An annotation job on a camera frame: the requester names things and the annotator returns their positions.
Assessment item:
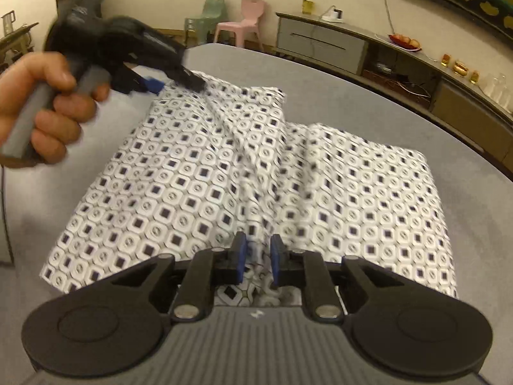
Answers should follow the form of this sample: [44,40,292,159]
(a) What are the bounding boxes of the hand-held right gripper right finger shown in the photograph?
[269,233,403,323]

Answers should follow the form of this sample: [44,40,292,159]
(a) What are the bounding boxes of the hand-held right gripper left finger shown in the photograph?
[110,231,247,323]

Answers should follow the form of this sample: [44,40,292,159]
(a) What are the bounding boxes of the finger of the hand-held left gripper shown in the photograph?
[132,24,208,92]
[114,64,166,96]

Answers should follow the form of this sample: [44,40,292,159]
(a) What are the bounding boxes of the white patterned pants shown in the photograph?
[39,70,459,307]

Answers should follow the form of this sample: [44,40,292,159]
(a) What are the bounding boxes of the person's left hand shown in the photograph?
[0,52,111,165]

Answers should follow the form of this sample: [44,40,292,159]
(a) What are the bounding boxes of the green plastic chair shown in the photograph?
[184,0,227,47]

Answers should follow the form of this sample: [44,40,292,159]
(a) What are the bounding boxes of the pink plastic chair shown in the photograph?
[212,0,267,53]

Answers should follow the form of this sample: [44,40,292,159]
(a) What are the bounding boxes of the long low grey cabinet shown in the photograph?
[274,11,513,165]

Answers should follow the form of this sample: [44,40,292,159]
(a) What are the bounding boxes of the white tabletop device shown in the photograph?
[322,5,345,23]

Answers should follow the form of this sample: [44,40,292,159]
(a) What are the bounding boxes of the red fruit plate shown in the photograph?
[387,33,423,52]

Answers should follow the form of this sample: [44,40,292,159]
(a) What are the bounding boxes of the cluster of clear glass cups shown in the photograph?
[484,73,513,114]

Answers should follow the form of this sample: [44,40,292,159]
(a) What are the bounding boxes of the thin wall cable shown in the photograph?
[382,0,397,36]

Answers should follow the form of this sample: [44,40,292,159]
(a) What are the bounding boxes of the bundle of shelf cables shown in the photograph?
[374,62,433,99]

